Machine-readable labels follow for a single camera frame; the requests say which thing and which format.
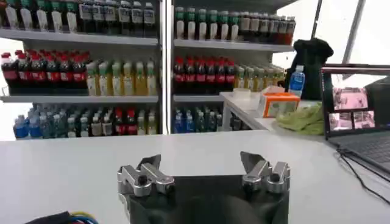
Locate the orange tissue box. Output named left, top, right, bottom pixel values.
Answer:
left=258, top=86, right=301, bottom=119

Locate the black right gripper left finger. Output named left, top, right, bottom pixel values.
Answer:
left=116, top=154, right=176, bottom=198

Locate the grey slanted beam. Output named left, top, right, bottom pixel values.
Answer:
left=341, top=0, right=367, bottom=65

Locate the clear tape roll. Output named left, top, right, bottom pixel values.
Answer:
left=232, top=87, right=252, bottom=100

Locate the black laptop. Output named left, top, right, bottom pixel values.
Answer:
left=320, top=63, right=390, bottom=181

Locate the dark slanted pole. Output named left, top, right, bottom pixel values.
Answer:
left=310, top=0, right=324, bottom=40

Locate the white desk table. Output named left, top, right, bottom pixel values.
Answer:
left=219, top=91, right=327, bottom=144

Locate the light green cloth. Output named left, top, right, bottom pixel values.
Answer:
left=275, top=103, right=325, bottom=136

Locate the blue label water bottle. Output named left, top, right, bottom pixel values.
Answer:
left=287, top=64, right=307, bottom=99

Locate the coloured wire bundle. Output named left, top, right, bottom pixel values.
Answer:
left=25, top=210, right=100, bottom=224

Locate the metal shelf with bottles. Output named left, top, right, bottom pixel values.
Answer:
left=0, top=0, right=164, bottom=141
left=164, top=0, right=298, bottom=135

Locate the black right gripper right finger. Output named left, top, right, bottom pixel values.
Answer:
left=239, top=151, right=291, bottom=195

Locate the black laptop cable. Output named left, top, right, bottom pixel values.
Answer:
left=336, top=147, right=390, bottom=205

